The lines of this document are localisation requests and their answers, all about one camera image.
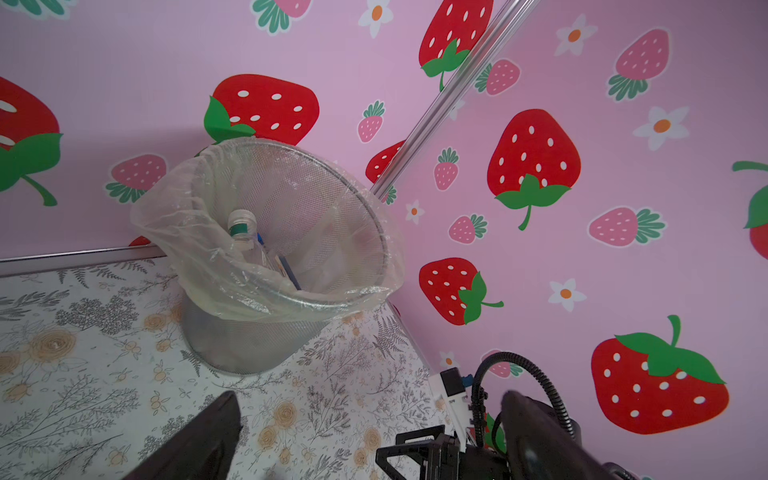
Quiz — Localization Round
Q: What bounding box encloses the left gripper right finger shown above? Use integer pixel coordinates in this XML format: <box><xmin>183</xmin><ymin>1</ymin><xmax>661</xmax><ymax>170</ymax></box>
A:
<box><xmin>501</xmin><ymin>391</ymin><xmax>614</xmax><ymax>480</ymax></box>

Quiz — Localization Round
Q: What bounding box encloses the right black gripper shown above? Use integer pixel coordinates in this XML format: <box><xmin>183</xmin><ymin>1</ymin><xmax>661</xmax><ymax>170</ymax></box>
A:
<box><xmin>375</xmin><ymin>425</ymin><xmax>510</xmax><ymax>480</ymax></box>

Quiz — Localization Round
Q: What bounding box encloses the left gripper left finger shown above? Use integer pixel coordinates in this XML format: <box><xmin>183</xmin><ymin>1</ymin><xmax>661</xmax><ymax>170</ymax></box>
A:
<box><xmin>124</xmin><ymin>390</ymin><xmax>242</xmax><ymax>480</ymax></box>

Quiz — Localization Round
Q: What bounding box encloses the crushed clear bottle blue cap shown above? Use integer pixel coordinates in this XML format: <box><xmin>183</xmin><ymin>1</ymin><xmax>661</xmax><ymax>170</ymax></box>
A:
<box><xmin>256</xmin><ymin>234</ymin><xmax>301</xmax><ymax>290</ymax></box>

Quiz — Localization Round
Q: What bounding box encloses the clear bottle green neck label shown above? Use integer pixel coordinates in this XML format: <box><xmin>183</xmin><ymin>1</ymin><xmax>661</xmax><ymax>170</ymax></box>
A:
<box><xmin>227</xmin><ymin>209</ymin><xmax>266</xmax><ymax>267</ymax></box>

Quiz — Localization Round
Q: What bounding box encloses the translucent grey waste bin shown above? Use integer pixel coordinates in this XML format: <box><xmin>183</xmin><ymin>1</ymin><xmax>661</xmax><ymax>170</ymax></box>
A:
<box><xmin>131</xmin><ymin>137</ymin><xmax>405</xmax><ymax>374</ymax></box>

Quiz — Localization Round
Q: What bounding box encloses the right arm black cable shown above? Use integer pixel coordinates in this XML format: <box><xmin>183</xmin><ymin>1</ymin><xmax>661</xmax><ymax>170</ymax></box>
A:
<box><xmin>470</xmin><ymin>350</ymin><xmax>583</xmax><ymax>448</ymax></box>

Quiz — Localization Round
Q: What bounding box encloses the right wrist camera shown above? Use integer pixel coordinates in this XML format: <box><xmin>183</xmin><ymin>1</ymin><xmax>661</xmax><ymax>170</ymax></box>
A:
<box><xmin>428</xmin><ymin>367</ymin><xmax>474</xmax><ymax>451</ymax></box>

